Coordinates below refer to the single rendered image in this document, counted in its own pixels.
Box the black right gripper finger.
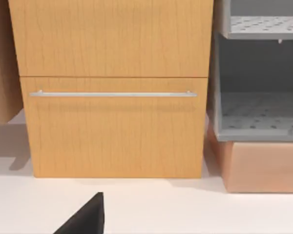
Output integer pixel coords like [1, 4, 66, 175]
[53, 192, 105, 234]

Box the pale wooden cupboard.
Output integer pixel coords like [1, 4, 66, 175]
[0, 0, 24, 127]

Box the plain wooden drawer front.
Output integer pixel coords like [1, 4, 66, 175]
[7, 0, 214, 78]

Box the grey pierced drawer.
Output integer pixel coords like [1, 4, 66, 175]
[221, 0, 293, 44]

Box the wooden drawer front with handle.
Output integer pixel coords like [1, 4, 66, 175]
[20, 76, 209, 179]

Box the long metal handle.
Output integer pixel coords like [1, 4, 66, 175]
[29, 90, 198, 98]

